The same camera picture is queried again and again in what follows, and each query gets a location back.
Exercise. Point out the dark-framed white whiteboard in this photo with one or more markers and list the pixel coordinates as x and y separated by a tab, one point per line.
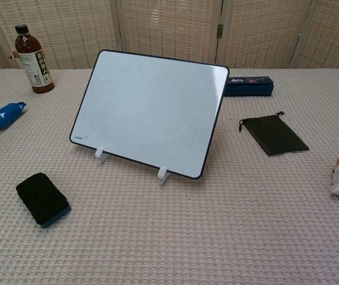
148	115

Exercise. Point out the black whiteboard eraser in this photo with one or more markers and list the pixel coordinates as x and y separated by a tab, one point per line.
40	197

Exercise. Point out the white plastic board stand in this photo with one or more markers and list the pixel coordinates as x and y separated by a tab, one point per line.
162	175

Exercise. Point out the dark sauce bottle white label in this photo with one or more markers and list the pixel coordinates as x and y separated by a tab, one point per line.
35	65

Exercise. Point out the beige woven tablecloth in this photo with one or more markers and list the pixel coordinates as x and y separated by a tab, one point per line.
169	225

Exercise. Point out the dark blue long box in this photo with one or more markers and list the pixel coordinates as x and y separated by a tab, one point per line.
250	86

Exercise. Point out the woven folding screen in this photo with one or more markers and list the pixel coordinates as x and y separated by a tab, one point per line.
169	29

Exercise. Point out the blue snack packet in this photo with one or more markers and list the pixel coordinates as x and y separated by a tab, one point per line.
3	114

